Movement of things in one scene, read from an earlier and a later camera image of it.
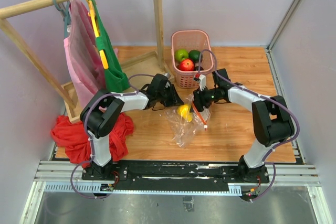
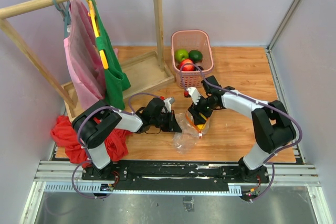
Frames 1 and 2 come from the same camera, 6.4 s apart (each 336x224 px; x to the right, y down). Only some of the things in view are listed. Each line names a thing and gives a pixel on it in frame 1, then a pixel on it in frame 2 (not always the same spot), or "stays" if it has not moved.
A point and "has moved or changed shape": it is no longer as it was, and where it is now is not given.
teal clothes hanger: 66,17 stays
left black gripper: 175,99 → 172,125
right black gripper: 199,101 → 195,109
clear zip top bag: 185,125 has moved or changed shape
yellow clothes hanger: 103,56 stays
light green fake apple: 181,54 stays
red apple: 187,65 stays
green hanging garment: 116,81 stays
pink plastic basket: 191,40 stays
